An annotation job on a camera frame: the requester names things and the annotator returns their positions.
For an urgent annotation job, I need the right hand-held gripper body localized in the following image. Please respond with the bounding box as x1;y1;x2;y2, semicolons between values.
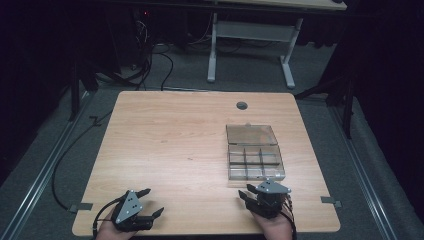
246;178;292;220

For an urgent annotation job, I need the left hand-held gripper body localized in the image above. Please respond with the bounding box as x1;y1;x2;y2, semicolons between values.
111;189;155;233

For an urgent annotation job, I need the clear plastic compartment box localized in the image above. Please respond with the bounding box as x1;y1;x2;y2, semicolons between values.
225;123;287;182

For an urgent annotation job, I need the person's left hand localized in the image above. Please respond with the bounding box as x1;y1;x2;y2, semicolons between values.
95;215;137;240

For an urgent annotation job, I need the person's right hand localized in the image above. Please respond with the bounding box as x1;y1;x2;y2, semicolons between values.
250;205;295;240

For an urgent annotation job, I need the black metal stand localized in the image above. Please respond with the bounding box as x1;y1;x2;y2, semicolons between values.
294;74;356;140
67;46;100;123

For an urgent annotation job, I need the grey-legged background desk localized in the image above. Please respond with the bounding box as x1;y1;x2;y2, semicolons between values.
205;0;348;90

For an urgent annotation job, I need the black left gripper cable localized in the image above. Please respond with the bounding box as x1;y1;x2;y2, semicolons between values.
91;195;126;240

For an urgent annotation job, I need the braided right gripper cable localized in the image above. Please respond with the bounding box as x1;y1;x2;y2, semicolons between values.
280;193;299;240

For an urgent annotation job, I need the grey metal table bracket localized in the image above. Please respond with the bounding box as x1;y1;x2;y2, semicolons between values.
320;195;343;210
67;202;94;215

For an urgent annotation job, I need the black floor cable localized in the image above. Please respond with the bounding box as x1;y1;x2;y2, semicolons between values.
51;109;114;212

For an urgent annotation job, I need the metal floor rail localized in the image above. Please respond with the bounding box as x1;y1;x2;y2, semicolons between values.
0;90;96;240
327;98;399;240

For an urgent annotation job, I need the bundle of black floor cables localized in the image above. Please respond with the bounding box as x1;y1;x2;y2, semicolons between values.
94;18;175;92

